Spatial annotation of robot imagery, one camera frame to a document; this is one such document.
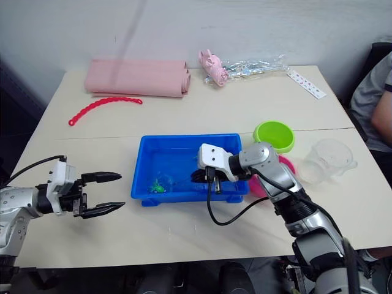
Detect pink plastic bucket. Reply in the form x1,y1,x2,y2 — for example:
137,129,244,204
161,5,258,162
247,154,298,198

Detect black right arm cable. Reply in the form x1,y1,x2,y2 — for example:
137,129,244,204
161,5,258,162
204,165,361,294

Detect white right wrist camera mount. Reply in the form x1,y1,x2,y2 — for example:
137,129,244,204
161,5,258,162
197,143,239,184

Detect pink rolled mat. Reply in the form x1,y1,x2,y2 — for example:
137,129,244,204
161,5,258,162
84,59,192,99

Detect blue plastic tub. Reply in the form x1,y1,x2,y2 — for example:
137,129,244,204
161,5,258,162
130,132,251,208

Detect clear plastic measuring cup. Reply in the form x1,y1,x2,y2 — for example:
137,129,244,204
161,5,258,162
298,138,358,184

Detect white sticker strip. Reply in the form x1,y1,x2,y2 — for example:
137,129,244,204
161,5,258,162
286,69,327,100

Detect person in grey shirt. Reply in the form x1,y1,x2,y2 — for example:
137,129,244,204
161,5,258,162
350,50,392,153

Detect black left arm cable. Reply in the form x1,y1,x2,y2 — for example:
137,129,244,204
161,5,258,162
6,155,67,184

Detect clear crinkled plastic bag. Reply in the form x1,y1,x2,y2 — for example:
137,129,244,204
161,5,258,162
204,54,290,86

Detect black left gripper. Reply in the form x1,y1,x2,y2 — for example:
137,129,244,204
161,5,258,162
57,171,127,220

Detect green toy fish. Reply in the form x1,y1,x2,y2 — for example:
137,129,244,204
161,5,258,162
148,179,168,195

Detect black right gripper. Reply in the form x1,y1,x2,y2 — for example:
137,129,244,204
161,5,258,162
190,167,222,185

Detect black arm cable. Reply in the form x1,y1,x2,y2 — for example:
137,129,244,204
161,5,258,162
204,165,361,294
6,155,67,184

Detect red plastic chain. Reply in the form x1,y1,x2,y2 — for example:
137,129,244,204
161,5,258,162
68,96,143,127

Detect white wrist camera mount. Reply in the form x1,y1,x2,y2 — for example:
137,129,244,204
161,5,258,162
45,160,78,216
197,143,239,184

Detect dark rounded shape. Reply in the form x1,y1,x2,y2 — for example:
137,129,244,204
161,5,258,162
219,260,257,294

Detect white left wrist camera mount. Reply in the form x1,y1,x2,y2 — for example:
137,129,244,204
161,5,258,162
45,160,78,216

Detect green plastic bucket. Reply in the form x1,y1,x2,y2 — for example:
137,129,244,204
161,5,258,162
252,121,296,155

